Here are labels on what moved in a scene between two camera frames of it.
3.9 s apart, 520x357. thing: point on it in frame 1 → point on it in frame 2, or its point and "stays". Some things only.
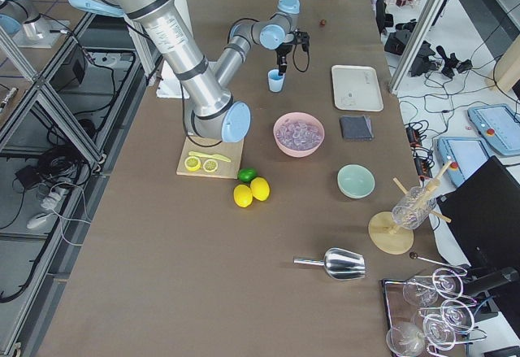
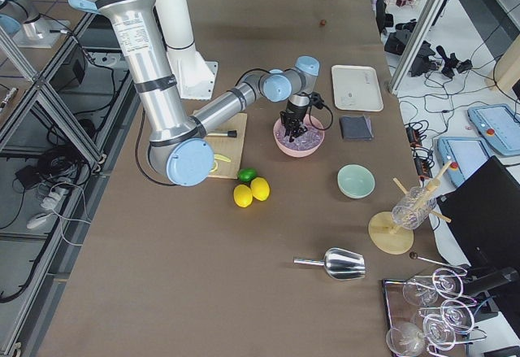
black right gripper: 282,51 → 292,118
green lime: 246,174 stays
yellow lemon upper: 260,189 stays
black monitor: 484,209 stays
